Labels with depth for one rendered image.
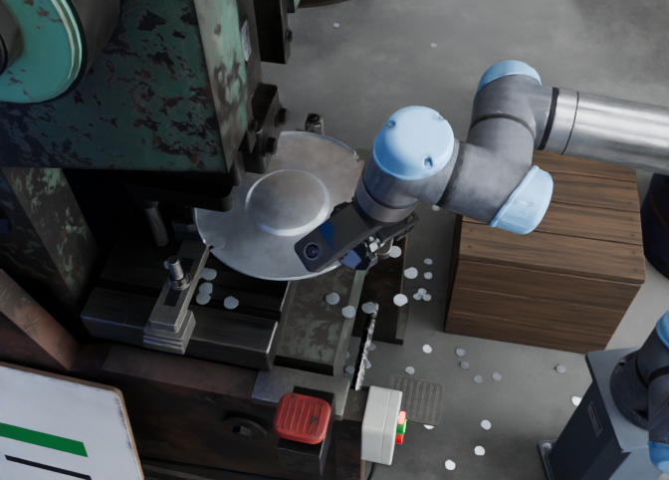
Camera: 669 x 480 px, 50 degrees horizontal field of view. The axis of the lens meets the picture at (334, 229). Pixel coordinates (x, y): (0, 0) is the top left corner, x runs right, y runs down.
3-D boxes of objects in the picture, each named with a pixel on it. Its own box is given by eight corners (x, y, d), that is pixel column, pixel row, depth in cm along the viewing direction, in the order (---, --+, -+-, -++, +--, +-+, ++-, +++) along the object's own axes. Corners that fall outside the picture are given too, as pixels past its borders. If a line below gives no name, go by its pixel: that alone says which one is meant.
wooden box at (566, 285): (596, 238, 204) (634, 152, 177) (601, 357, 181) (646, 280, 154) (455, 219, 209) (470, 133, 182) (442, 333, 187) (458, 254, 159)
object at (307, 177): (161, 189, 115) (160, 186, 114) (309, 109, 124) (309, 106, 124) (261, 317, 101) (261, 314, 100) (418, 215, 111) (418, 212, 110)
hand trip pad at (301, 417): (334, 422, 101) (333, 399, 95) (324, 463, 97) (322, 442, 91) (285, 412, 102) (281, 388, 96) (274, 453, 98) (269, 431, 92)
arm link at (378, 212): (385, 221, 81) (345, 163, 82) (376, 236, 85) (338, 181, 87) (438, 191, 83) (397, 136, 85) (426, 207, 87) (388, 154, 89)
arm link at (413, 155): (454, 180, 71) (372, 151, 71) (423, 222, 81) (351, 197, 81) (471, 117, 74) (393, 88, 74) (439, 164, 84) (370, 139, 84)
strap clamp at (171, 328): (219, 263, 115) (209, 223, 107) (183, 355, 105) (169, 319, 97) (183, 256, 116) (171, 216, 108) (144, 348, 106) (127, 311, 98)
